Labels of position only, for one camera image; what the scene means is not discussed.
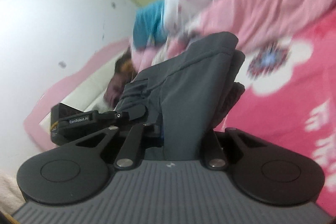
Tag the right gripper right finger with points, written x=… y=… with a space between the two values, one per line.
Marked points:
x=213 y=156

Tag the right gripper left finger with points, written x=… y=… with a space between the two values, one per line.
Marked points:
x=140 y=137

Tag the dark grey trousers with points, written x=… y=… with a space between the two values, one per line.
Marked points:
x=188 y=94

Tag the pink and cream headboard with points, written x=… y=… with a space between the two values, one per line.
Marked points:
x=80 y=90

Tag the sleeping person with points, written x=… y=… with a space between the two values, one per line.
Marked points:
x=124 y=73

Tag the pink floral fleece blanket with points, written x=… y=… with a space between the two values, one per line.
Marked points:
x=289 y=97

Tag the teal blue pillow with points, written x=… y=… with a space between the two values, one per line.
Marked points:
x=148 y=29

